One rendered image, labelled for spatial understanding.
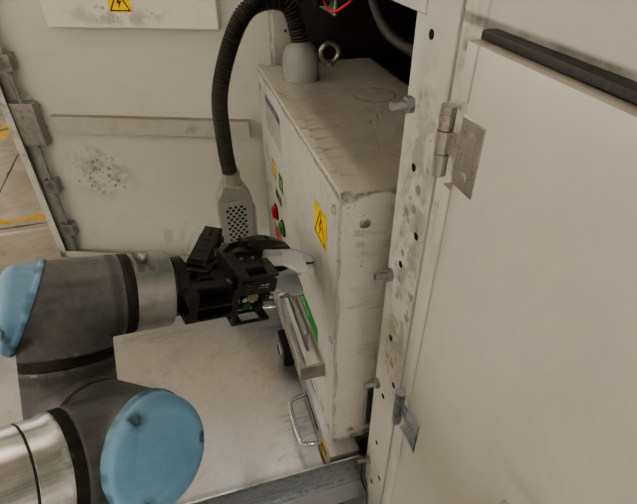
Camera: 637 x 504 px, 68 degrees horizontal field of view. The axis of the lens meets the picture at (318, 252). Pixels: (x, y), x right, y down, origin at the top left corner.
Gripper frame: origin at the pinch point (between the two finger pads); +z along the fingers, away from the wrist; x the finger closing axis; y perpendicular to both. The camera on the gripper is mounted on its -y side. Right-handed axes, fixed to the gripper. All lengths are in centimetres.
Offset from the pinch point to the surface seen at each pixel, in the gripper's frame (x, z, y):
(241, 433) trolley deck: -39.6, -2.4, -2.8
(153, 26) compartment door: 20, -7, -56
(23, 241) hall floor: -133, -23, -238
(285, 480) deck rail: -33.5, -2.4, 12.1
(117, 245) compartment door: -39, -9, -72
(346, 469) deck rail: -32.9, 7.7, 14.8
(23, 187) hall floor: -131, -17, -311
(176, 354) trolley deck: -40.7, -6.5, -27.5
